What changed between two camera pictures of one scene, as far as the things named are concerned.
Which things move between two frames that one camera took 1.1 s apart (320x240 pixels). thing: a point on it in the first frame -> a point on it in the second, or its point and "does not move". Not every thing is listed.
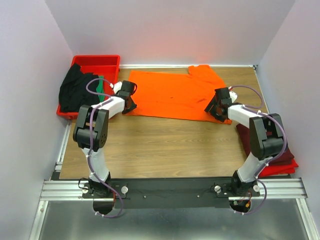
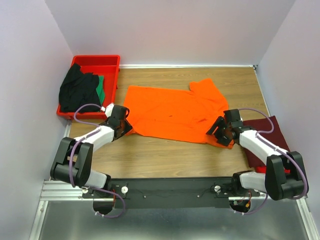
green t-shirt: [100, 88] does not move
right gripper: [215, 109] -> [221, 130]
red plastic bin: [107, 66] does not move
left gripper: [129, 104] -> [122, 126]
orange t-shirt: [175, 92] -> [178, 115]
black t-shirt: [73, 94] does not move
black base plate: [174, 193] does not move
